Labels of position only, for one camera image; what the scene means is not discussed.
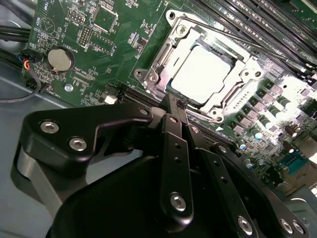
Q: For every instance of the metal socket cover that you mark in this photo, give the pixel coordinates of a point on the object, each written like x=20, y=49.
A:
x=180, y=53

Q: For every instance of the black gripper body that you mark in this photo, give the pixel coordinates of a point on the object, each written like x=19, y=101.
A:
x=123, y=203

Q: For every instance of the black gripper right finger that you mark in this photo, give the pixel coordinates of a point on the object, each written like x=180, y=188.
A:
x=257, y=196

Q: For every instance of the silver CPU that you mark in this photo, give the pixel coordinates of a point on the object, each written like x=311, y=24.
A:
x=200, y=72

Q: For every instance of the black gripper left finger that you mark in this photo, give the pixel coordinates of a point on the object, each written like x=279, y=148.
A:
x=99, y=116

